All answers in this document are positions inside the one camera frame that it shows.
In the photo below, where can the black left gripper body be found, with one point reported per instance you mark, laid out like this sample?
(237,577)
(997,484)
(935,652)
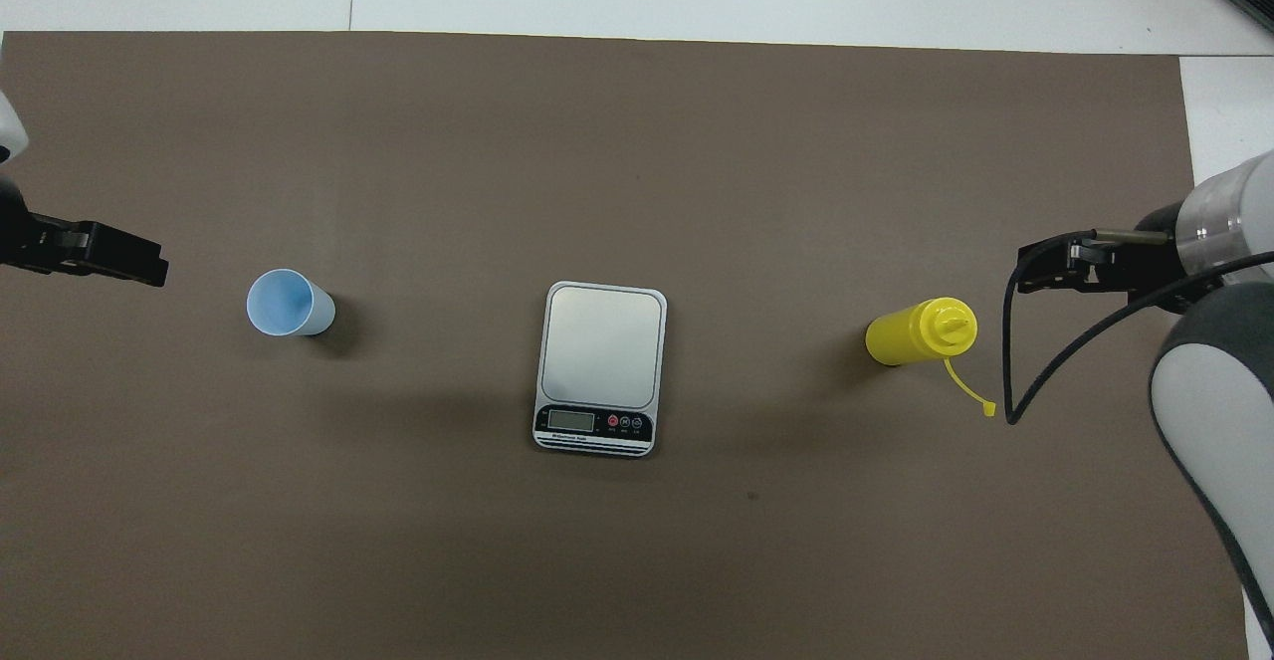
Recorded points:
(25,237)

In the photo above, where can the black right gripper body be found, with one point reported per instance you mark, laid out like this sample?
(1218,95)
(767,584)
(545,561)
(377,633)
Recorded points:
(1160,262)

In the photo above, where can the light blue plastic cup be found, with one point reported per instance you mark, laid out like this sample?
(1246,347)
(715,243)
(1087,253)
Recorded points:
(289,304)

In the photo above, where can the yellow squeeze seasoning bottle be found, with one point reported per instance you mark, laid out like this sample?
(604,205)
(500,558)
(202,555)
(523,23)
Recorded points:
(911,333)

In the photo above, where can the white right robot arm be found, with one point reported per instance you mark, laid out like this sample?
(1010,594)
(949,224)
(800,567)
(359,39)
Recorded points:
(1219,411)

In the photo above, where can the silver digital kitchen scale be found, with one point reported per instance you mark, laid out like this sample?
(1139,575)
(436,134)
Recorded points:
(600,351)

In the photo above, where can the brown table mat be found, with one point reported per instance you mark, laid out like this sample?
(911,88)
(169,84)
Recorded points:
(597,162)

